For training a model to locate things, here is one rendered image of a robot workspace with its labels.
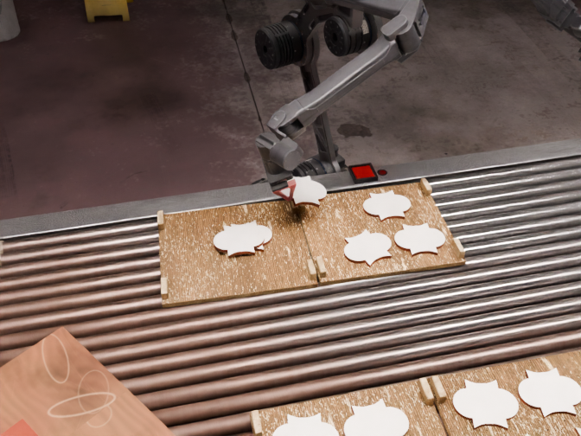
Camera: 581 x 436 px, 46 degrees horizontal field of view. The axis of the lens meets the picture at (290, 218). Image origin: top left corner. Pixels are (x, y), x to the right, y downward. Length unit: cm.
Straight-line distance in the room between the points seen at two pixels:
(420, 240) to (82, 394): 98
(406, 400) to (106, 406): 66
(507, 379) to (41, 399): 104
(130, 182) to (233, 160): 56
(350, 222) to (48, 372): 92
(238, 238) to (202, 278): 16
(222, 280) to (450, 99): 279
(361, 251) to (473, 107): 253
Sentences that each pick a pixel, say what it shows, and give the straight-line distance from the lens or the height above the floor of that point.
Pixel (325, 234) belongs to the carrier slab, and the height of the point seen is 94.
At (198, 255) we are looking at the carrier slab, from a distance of 191.
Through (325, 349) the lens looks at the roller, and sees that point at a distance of 171.
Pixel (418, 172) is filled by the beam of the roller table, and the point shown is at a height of 92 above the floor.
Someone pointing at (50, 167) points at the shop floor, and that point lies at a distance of 393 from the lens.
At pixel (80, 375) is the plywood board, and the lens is 158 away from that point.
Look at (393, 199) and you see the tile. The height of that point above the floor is 95.
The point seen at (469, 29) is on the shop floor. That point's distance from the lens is 521.
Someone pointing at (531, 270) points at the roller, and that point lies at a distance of 201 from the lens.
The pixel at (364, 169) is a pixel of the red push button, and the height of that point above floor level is 93.
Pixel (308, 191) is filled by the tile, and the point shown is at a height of 104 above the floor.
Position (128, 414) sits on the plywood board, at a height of 104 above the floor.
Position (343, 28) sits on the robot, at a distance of 245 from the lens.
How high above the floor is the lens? 229
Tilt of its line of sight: 42 degrees down
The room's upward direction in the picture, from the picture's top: straight up
